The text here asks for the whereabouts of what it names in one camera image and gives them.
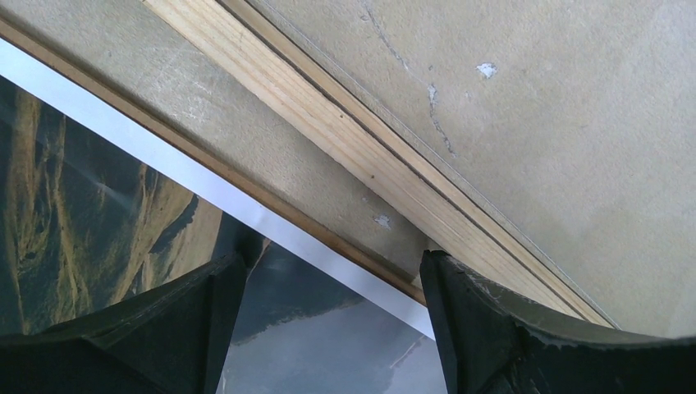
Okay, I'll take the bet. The black wooden picture frame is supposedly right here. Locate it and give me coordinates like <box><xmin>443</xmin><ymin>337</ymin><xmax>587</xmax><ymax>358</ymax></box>
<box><xmin>148</xmin><ymin>1</ymin><xmax>610</xmax><ymax>326</ymax></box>

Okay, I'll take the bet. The brown hardboard backing board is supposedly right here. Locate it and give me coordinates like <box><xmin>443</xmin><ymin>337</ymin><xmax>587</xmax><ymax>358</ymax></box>
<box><xmin>1</xmin><ymin>20</ymin><xmax>427</xmax><ymax>331</ymax></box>

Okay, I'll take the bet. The glossy photo print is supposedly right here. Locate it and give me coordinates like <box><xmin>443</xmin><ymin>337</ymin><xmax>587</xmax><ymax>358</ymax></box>
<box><xmin>1</xmin><ymin>42</ymin><xmax>445</xmax><ymax>393</ymax></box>

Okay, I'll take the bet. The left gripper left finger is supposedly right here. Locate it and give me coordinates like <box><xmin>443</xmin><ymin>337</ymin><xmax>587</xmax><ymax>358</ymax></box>
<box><xmin>1</xmin><ymin>254</ymin><xmax>248</xmax><ymax>393</ymax></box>

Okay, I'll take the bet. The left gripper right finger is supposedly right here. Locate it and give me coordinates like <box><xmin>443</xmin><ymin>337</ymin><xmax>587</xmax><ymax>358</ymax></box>
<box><xmin>419</xmin><ymin>250</ymin><xmax>695</xmax><ymax>393</ymax></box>

